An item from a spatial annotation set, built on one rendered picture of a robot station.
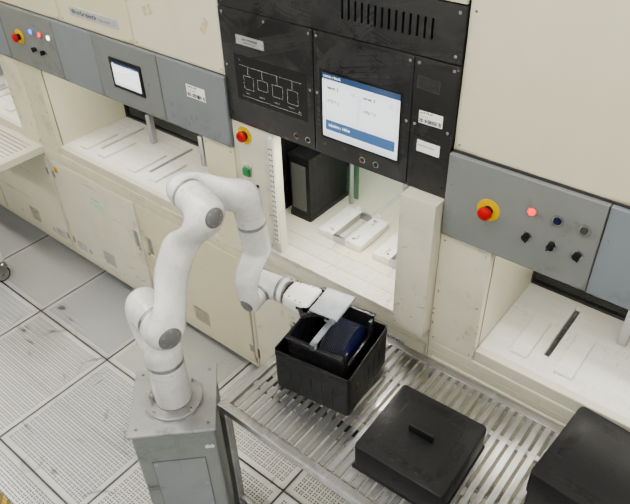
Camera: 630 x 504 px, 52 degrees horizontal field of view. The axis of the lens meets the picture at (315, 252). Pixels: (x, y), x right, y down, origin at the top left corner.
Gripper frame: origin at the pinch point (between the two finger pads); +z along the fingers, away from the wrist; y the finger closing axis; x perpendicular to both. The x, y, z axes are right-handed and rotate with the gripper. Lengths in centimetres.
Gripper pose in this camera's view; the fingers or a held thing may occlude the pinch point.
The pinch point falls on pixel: (329, 308)
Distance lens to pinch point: 204.0
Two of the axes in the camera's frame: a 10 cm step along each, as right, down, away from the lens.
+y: -5.1, 5.4, -6.7
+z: 8.6, 3.0, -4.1
